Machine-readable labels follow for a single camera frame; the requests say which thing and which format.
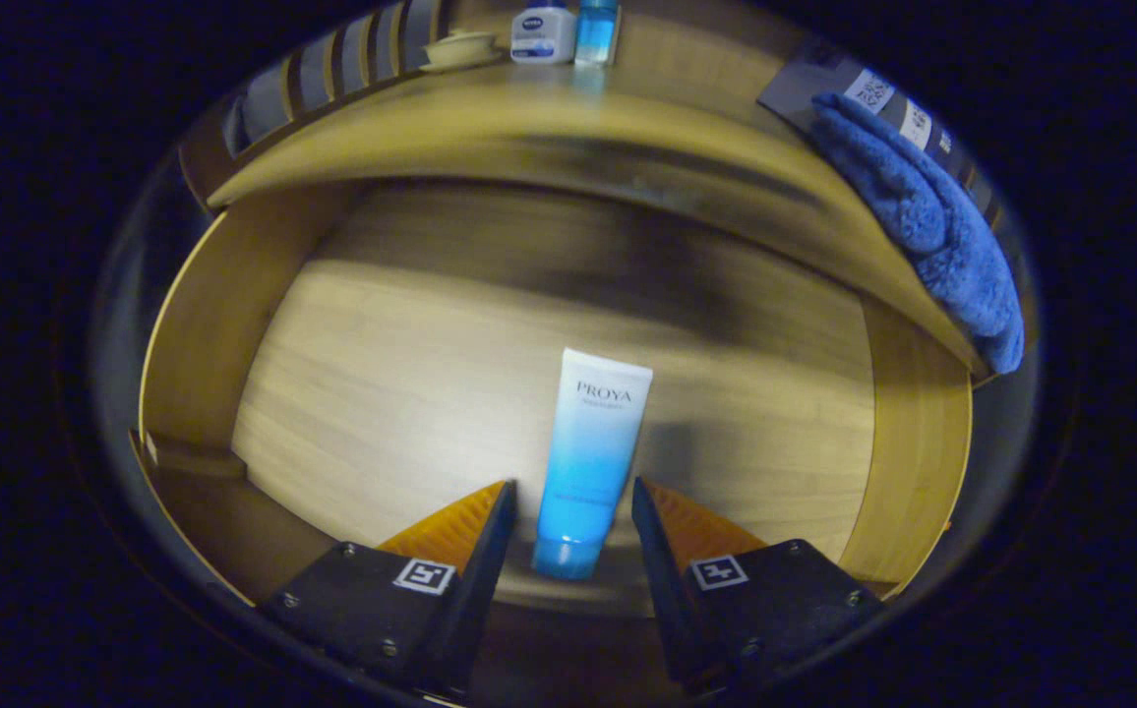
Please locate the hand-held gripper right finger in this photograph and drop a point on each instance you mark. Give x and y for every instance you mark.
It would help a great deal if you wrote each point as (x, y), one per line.
(662, 590)

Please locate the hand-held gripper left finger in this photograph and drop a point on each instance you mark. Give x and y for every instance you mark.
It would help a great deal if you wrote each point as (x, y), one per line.
(475, 590)

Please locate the blue white cosmetic tube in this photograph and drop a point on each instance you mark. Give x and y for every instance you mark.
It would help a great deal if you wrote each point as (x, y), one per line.
(590, 452)

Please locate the wooden countertop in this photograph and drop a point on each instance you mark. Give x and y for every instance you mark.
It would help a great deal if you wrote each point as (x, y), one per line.
(490, 123)

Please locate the folded blue towel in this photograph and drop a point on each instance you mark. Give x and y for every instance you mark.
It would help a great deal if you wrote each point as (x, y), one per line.
(923, 216)

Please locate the dark blue spine book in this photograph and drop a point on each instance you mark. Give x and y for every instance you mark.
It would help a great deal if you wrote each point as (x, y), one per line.
(967, 172)

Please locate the small lidded ceramic teacup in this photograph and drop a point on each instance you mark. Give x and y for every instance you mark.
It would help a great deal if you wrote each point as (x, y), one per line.
(460, 49)

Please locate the white lotion bottle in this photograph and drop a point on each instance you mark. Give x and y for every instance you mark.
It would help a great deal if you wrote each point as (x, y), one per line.
(542, 34)

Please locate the blue pump bottle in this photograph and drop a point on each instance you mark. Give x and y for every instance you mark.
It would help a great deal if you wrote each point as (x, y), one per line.
(595, 34)

